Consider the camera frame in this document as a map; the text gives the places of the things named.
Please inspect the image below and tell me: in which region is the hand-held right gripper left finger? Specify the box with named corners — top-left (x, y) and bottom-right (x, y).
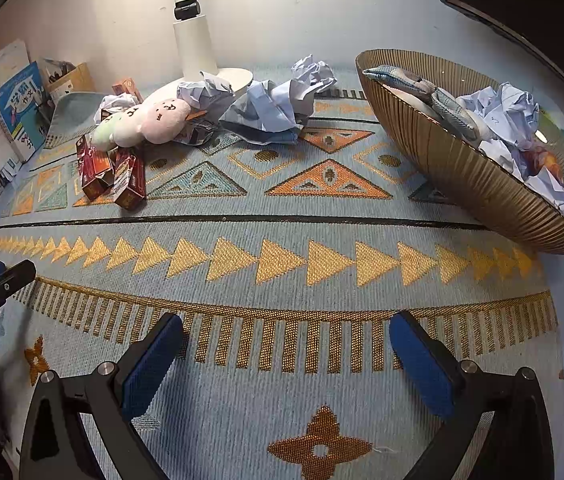
top-left (18, 311), bottom-right (185, 480)

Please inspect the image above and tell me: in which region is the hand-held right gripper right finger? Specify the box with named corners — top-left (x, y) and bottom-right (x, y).
top-left (388, 310), bottom-right (556, 480)

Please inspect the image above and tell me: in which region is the brown ribbed bowl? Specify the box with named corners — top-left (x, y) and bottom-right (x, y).
top-left (355, 49), bottom-right (564, 256)

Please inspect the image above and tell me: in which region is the small white paper ball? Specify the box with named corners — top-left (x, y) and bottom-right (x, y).
top-left (93, 92), bottom-right (138, 125)

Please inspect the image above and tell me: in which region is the green white pink dango plush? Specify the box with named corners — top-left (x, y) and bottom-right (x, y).
top-left (92, 97), bottom-right (199, 152)

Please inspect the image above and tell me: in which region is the printed form paper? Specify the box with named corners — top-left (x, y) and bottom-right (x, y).
top-left (478, 139), bottom-right (564, 219)

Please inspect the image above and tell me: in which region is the pink carton box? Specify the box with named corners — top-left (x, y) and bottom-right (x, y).
top-left (112, 77), bottom-right (143, 106)

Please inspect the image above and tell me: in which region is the printed wrapper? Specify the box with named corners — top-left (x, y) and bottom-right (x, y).
top-left (177, 109), bottom-right (223, 147)

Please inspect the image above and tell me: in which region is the orange red snack packet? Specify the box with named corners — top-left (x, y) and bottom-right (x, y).
top-left (524, 144), bottom-right (564, 184)

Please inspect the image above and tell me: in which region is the blue plaid fabric toy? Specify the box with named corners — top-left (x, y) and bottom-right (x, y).
top-left (362, 65), bottom-right (485, 142)

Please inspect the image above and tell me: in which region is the paper with grey print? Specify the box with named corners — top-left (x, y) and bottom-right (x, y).
top-left (218, 79), bottom-right (317, 145)

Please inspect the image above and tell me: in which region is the blue patterned rug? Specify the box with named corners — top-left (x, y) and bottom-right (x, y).
top-left (0, 62), bottom-right (564, 480)

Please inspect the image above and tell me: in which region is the black mesh pen holder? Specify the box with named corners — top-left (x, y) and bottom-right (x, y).
top-left (34, 92), bottom-right (58, 126)

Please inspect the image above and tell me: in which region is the row of upright books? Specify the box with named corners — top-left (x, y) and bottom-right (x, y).
top-left (0, 39), bottom-right (48, 171)

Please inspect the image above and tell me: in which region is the brown cardboard pen holder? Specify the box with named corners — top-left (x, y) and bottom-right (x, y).
top-left (44, 62), bottom-right (95, 98)

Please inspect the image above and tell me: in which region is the white desk lamp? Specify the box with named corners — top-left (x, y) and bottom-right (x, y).
top-left (152, 0), bottom-right (254, 96)

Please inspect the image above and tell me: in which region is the black monitor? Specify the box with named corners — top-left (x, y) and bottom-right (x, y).
top-left (440, 0), bottom-right (564, 126)

